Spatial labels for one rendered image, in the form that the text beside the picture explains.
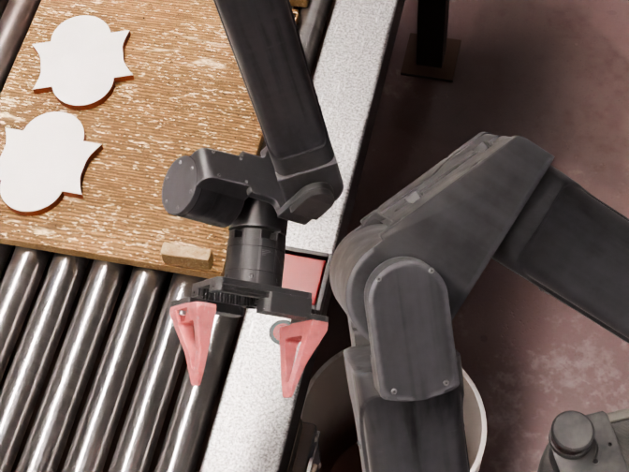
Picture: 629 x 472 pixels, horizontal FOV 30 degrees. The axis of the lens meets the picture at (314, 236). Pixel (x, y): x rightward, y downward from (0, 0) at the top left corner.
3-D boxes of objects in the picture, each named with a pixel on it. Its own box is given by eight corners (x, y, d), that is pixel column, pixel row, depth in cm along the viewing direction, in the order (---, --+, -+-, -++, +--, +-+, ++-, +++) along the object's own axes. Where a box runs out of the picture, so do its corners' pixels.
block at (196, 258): (214, 259, 137) (212, 247, 135) (211, 272, 136) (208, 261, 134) (167, 251, 138) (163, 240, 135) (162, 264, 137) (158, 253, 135)
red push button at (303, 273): (327, 265, 138) (326, 259, 137) (315, 310, 135) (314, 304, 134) (277, 257, 139) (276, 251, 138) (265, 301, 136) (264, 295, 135)
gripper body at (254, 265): (188, 302, 114) (197, 228, 116) (281, 318, 119) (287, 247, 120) (216, 295, 108) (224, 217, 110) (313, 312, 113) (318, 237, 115)
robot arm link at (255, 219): (303, 178, 116) (267, 186, 120) (249, 160, 112) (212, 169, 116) (297, 246, 115) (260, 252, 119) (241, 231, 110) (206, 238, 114)
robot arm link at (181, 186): (343, 198, 109) (322, 127, 114) (246, 168, 102) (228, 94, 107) (266, 266, 116) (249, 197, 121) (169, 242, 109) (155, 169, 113)
